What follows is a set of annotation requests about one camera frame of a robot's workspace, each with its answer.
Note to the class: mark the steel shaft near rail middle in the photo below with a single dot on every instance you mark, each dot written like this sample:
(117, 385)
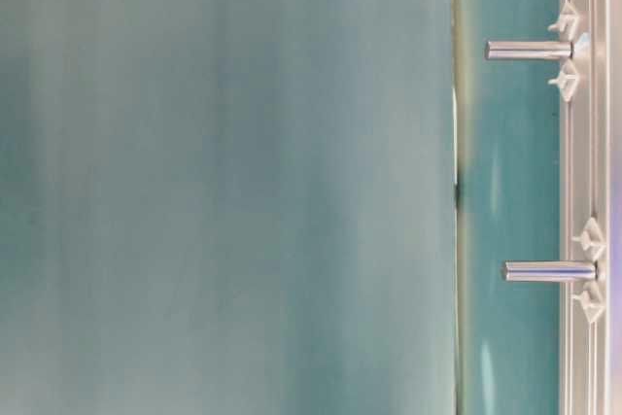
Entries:
(549, 271)

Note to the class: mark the silver aluminium extrusion rail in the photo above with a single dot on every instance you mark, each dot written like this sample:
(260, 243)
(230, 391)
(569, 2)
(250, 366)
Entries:
(590, 170)

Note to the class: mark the steel shaft near rail end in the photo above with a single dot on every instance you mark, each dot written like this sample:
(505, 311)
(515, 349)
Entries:
(528, 50)

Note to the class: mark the clear plastic bracket upper pair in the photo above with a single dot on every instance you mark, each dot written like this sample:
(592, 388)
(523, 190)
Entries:
(567, 22)

